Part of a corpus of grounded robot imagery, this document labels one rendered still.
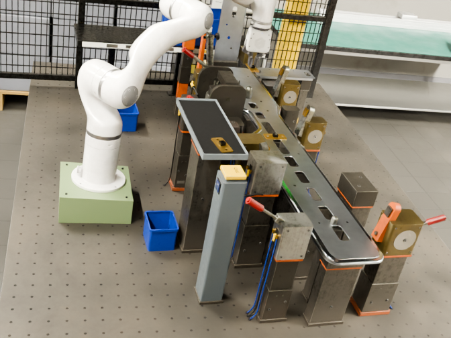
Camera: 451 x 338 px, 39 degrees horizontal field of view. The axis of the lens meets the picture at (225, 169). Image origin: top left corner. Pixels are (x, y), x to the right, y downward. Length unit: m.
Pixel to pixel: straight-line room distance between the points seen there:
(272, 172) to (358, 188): 0.30
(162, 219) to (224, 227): 0.44
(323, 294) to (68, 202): 0.89
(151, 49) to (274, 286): 0.87
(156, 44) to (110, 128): 0.32
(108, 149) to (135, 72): 0.29
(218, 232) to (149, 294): 0.32
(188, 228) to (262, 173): 0.34
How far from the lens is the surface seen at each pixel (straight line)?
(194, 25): 2.18
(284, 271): 1.85
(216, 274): 1.90
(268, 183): 1.95
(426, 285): 2.34
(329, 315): 2.00
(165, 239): 2.12
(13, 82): 4.41
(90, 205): 2.19
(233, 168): 1.74
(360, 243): 1.87
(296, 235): 1.76
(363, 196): 2.08
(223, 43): 2.92
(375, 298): 2.07
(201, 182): 1.99
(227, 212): 1.77
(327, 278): 1.88
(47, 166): 2.54
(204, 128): 1.93
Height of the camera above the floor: 2.03
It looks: 30 degrees down
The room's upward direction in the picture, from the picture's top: 11 degrees clockwise
